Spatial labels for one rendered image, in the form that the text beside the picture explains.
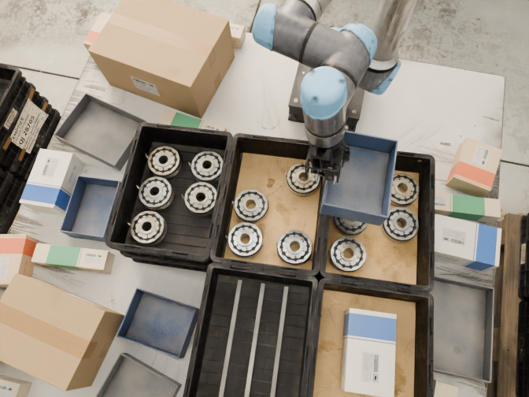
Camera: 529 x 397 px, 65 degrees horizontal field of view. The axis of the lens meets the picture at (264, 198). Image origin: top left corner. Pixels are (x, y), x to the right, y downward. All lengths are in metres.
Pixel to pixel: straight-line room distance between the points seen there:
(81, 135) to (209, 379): 0.99
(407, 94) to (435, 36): 1.21
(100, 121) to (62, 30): 1.46
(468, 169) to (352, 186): 0.56
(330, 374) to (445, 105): 1.04
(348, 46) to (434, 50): 2.04
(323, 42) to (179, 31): 0.88
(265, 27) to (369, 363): 0.82
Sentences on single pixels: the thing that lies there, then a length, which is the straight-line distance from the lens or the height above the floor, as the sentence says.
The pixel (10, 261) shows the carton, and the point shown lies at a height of 0.77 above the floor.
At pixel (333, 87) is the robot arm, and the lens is 0.69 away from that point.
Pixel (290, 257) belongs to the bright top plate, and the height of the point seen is 0.86.
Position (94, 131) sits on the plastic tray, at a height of 0.70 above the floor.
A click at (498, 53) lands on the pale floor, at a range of 2.92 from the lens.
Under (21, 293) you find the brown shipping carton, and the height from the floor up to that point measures 0.86.
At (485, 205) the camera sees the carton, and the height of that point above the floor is 0.76.
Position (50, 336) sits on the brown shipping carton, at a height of 0.86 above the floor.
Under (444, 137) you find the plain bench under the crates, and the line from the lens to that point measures 1.63.
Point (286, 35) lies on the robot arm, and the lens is 0.78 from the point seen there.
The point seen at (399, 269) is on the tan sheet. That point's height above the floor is 0.83.
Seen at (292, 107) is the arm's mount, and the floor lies 0.79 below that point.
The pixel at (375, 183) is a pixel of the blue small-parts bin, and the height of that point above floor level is 1.07.
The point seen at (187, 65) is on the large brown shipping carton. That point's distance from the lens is 1.48.
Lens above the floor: 2.04
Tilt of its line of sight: 70 degrees down
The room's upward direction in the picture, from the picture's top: 6 degrees counter-clockwise
